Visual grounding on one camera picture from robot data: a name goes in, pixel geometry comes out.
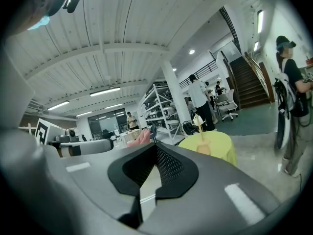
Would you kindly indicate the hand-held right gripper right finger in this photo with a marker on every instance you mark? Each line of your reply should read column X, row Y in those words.
column 215, row 180

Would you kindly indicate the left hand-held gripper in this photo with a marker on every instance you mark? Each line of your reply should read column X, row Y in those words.
column 50, row 131

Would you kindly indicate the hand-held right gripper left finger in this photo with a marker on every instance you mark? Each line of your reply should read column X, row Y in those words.
column 73, row 192

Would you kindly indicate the dark glass door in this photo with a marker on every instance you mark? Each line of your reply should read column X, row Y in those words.
column 107, row 124

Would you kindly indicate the yellow cloth table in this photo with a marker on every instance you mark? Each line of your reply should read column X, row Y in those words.
column 220, row 143

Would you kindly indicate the light wooden crate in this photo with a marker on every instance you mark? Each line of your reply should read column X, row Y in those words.
column 130, row 135

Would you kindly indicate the pink soft object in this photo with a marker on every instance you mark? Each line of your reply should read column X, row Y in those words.
column 141, row 137

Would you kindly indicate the long ceiling light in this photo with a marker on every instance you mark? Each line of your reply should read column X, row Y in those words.
column 58, row 105
column 104, row 91

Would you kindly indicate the black bag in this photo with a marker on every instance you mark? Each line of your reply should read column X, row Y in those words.
column 188, row 128

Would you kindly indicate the white metal shelf rack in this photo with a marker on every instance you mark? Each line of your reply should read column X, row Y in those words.
column 160, row 106

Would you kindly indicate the white office chair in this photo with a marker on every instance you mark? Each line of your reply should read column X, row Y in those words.
column 227, row 103

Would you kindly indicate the person's grey shirt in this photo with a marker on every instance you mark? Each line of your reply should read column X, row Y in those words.
column 18, row 87

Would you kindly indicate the white round pillar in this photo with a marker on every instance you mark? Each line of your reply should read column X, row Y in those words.
column 174, row 89

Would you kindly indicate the brown wooden staircase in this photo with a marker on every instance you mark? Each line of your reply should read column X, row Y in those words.
column 249, row 84

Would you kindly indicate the black balcony railing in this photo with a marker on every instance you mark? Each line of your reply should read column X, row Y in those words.
column 203, row 72

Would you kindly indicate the white and black backpack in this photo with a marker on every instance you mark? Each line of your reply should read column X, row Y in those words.
column 286, row 92

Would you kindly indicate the round ceiling light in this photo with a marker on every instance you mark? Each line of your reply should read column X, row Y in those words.
column 192, row 52

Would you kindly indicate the blue face mask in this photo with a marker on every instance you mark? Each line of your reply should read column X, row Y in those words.
column 40, row 23

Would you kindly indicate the person's head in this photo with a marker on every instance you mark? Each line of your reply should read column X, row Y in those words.
column 31, row 6

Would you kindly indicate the long wall light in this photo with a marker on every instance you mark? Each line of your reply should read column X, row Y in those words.
column 260, row 21

